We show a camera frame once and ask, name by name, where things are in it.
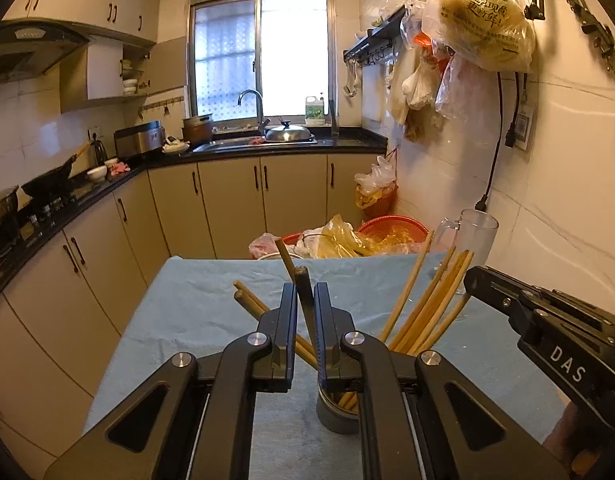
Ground large white plastic bag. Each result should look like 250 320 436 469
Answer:
421 0 537 74

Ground steel pot lid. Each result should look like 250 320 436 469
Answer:
264 120 313 144

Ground beige lower cabinets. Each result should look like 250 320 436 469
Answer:
0 152 388 476

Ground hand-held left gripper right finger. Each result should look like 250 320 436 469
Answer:
312 281 571 480

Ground blue table cloth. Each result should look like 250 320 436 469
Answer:
82 255 571 480

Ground green detergent bottle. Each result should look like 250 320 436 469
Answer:
304 92 326 127

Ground brown cooking pot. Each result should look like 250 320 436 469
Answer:
181 114 214 145

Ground pot with glass lid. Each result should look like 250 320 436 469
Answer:
0 186 21 242

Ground grey chopstick holder cup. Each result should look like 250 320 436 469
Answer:
316 382 363 435

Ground black kitchen countertop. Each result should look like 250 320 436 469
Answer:
0 127 388 306

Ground bundle of pale bamboo chopsticks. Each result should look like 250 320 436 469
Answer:
334 230 475 415

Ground black gas stove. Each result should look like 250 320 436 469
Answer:
0 189 96 262

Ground white hanging utensil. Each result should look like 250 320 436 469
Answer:
343 60 363 99

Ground dark brown chopstick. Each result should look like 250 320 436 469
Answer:
294 266 321 361
274 238 301 287

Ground black power cable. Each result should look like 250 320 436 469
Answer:
475 71 521 214

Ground black hanging metal tool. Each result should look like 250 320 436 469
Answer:
555 0 615 79

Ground clear glass mug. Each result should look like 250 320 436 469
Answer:
431 208 500 321

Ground kitchen window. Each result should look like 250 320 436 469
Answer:
187 0 336 124

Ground hanging plastic bags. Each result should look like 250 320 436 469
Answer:
382 0 476 144

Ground orange plastic basket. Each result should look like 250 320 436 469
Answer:
357 215 431 257

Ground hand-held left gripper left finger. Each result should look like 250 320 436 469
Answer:
43 282 299 480

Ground curved steel faucet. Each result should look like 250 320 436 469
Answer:
237 89 271 134

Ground black wok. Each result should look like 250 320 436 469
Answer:
21 140 96 200

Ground open shelf with bowls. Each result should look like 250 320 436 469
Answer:
120 55 153 97

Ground steel sink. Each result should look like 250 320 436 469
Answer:
193 135 319 154

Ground range hood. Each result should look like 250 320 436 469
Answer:
0 19 96 87

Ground hanging orange trash bag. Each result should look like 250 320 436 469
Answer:
355 155 399 216

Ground pink plastic bag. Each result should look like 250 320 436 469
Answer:
248 232 283 260

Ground black wall rack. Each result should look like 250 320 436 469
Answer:
343 6 409 66

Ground person's right hand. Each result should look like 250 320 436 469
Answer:
542 401 614 472

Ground silver rice cooker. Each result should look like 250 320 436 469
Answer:
114 120 167 159

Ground wall socket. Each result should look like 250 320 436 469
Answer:
512 102 535 151

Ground yellow plastic bag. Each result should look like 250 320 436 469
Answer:
294 214 388 259

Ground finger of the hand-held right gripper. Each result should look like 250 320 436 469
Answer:
464 266 613 334

